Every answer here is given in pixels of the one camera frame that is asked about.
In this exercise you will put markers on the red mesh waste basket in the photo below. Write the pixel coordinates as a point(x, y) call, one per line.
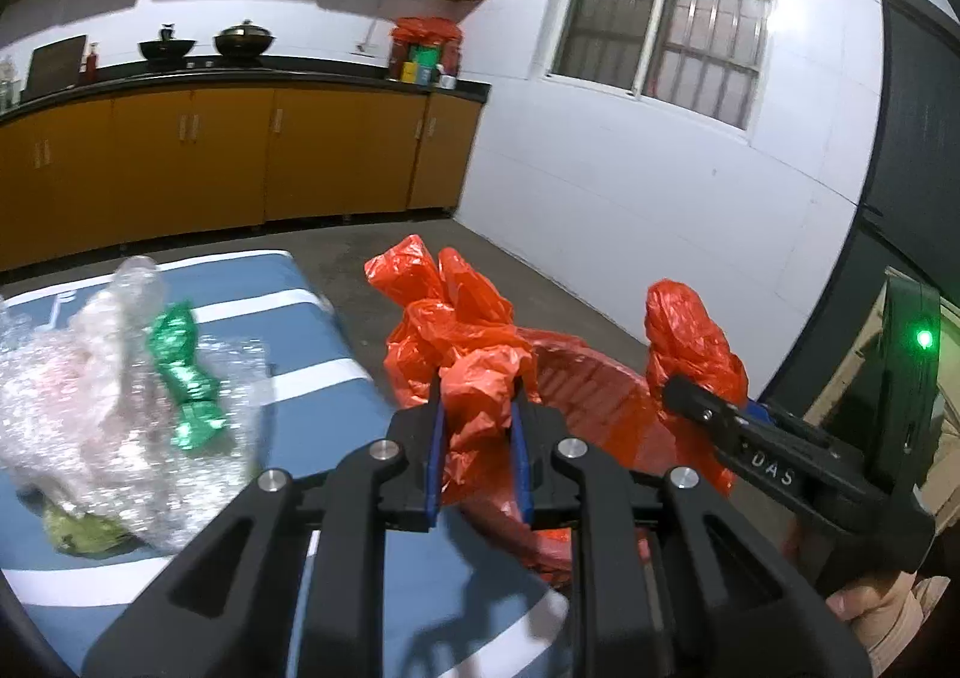
point(592, 378)

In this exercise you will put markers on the person's right hand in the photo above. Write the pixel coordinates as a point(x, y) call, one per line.
point(855, 604)

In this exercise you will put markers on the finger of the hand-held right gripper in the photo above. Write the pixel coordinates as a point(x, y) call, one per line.
point(787, 424)
point(712, 417)

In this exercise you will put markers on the barred window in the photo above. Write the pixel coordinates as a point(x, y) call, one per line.
point(660, 10)

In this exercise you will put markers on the green foil wrapper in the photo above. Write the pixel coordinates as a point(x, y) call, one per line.
point(176, 348)

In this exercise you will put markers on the green box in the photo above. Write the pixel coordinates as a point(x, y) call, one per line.
point(425, 59)

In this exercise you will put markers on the black wok with lid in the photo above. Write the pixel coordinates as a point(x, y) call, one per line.
point(166, 48)

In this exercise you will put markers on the red plastic liner bag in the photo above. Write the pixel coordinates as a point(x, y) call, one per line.
point(465, 318)

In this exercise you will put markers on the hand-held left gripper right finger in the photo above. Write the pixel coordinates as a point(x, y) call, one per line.
point(522, 457)

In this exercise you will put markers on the dark lidded cooking pot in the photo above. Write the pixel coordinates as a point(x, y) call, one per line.
point(244, 40)

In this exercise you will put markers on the red plastic bag with goods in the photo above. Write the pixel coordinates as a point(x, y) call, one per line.
point(424, 31)

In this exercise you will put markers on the dark wooden cutting board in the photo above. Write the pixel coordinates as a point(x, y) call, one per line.
point(56, 67)

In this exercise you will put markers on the red bottle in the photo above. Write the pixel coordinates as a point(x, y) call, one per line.
point(90, 69)

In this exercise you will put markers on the glass jar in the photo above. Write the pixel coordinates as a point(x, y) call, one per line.
point(7, 85)

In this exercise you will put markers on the orange lower kitchen cabinets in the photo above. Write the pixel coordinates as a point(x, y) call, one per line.
point(225, 153)

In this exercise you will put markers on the clear bubble wrap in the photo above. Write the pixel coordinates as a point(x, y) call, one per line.
point(97, 423)

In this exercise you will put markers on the black kitchen countertop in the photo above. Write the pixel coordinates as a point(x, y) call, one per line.
point(247, 76)

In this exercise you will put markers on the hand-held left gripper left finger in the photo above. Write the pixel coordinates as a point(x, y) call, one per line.
point(433, 457)

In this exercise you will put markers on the blue white striped mat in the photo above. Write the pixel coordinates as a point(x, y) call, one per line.
point(322, 378)

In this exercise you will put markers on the white cup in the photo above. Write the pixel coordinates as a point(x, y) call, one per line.
point(448, 82)

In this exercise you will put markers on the dark door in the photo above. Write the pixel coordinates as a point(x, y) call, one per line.
point(915, 123)

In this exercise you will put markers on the yellow-green vegetable scrap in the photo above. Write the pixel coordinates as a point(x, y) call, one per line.
point(75, 532)

